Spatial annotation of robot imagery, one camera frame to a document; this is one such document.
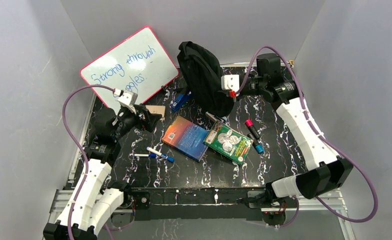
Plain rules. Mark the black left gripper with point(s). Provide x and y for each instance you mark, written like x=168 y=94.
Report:
x=142 y=116

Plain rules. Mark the black student backpack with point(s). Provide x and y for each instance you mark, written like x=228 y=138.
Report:
x=202 y=72

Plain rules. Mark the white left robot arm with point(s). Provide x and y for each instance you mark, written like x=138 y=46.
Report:
x=85 y=215

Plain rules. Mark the small wooden block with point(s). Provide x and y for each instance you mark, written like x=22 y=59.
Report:
x=157 y=109

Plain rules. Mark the pink capped black highlighter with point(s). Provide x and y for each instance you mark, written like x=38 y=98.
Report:
x=252 y=129

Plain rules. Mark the pink framed whiteboard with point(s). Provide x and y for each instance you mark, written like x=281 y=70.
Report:
x=139 y=64

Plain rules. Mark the white blue whiteboard marker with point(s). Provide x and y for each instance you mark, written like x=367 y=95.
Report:
x=153 y=151

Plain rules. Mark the blue stapler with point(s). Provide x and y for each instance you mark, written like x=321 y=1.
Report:
x=180 y=101

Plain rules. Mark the blue orange paperback book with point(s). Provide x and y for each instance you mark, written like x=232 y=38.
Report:
x=186 y=137

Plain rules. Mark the blue capped black highlighter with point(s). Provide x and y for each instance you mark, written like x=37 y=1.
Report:
x=257 y=146

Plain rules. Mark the green comic paperback book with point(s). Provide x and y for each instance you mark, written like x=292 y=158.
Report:
x=228 y=142

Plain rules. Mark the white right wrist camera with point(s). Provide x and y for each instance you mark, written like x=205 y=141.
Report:
x=230 y=84

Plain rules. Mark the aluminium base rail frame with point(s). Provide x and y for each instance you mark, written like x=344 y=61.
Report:
x=144 y=204

